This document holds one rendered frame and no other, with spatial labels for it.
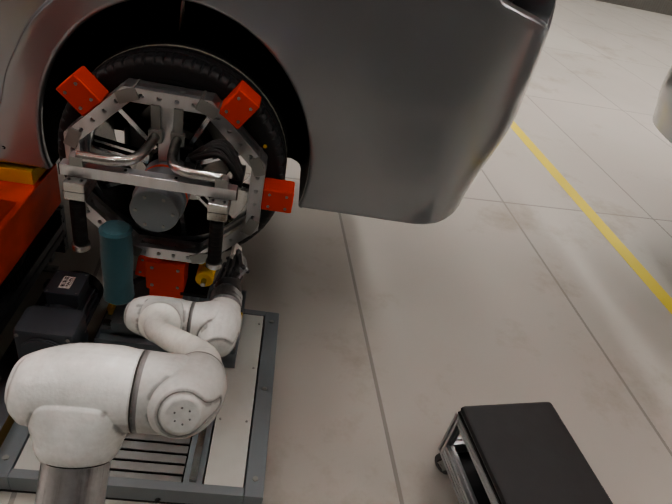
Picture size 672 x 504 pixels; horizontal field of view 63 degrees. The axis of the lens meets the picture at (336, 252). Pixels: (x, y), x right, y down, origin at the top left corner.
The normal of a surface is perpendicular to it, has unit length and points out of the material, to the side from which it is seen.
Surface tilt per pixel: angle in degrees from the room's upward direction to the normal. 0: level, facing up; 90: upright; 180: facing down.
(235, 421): 0
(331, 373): 0
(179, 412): 58
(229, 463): 0
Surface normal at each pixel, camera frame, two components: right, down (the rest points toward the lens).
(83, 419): 0.17, 0.07
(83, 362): 0.15, -0.70
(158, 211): 0.02, 0.59
